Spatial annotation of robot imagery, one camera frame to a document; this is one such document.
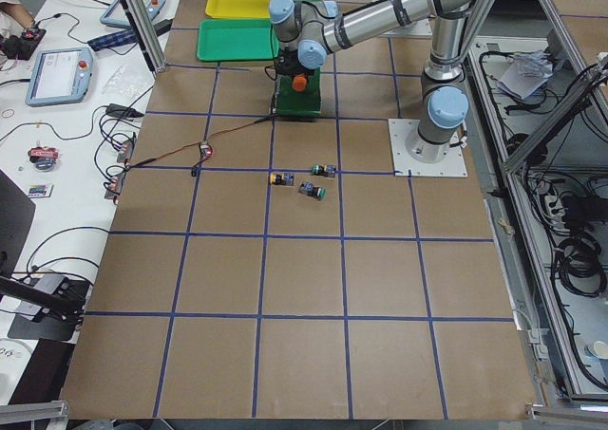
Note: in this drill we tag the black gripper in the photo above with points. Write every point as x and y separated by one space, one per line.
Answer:
288 65

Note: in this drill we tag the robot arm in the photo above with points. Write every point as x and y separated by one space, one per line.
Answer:
308 32
445 108

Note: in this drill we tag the person forearm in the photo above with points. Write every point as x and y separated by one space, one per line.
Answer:
13 11

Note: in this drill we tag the green plastic tray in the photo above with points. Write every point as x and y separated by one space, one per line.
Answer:
236 40

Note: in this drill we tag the green conveyor belt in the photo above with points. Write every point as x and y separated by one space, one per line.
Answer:
289 19

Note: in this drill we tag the blue plaid pouch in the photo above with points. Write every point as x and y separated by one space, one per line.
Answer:
112 40

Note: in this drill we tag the green push button far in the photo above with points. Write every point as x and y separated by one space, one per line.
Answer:
325 171

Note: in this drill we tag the green push button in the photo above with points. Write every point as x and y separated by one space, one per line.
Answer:
307 188
325 171

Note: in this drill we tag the small red circuit board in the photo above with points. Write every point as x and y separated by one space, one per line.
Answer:
206 150

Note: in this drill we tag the green push button near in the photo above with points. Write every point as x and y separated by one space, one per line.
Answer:
307 188

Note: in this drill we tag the black power adapter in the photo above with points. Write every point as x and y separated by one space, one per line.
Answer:
119 111

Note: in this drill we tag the near teach pendant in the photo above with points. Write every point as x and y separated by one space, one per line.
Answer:
60 76

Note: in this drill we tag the aluminium frame post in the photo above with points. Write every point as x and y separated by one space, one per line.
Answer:
148 41

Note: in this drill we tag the yellow push button switch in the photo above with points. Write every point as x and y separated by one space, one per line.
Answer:
282 178

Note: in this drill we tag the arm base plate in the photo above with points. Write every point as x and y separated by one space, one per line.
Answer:
414 157

